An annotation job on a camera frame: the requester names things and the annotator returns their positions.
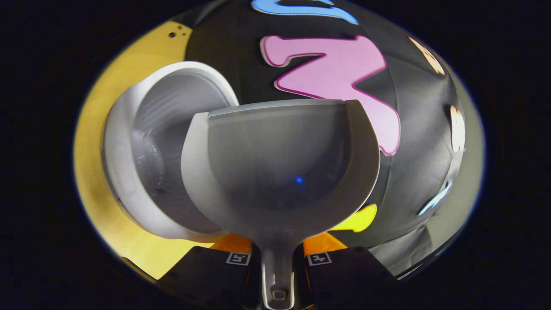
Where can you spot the grey dustpan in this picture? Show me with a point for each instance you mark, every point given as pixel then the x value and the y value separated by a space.
pixel 280 172

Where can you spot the white ribbed garbage bin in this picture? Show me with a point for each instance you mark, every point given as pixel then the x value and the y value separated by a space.
pixel 150 150

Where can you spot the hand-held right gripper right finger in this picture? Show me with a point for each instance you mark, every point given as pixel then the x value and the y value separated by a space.
pixel 353 275

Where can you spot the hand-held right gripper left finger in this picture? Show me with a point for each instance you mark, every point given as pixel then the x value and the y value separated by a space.
pixel 206 275

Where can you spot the yellow wooden desktop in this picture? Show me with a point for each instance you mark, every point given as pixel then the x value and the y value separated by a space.
pixel 94 129

